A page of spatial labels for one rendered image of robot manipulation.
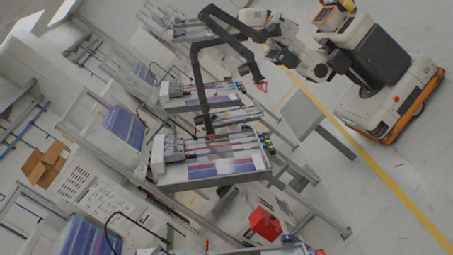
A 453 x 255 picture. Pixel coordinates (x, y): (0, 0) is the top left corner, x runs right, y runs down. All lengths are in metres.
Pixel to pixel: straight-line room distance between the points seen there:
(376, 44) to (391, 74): 0.23
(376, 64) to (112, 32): 8.30
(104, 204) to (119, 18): 8.15
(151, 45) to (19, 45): 2.30
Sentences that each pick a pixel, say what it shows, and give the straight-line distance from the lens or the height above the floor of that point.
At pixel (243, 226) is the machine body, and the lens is 2.96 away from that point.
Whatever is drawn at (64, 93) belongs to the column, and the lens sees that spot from 6.22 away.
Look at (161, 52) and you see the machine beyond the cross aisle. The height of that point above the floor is 1.20.
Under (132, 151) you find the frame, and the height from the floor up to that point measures 1.44.
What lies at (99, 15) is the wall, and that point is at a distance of 10.77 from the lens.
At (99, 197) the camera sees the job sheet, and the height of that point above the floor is 1.44.
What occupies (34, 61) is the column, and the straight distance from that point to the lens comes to 6.21.
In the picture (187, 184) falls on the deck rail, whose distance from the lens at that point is 2.77.
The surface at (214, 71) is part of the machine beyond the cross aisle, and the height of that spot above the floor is 0.32.
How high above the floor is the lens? 1.92
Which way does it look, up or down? 18 degrees down
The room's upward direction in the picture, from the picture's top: 53 degrees counter-clockwise
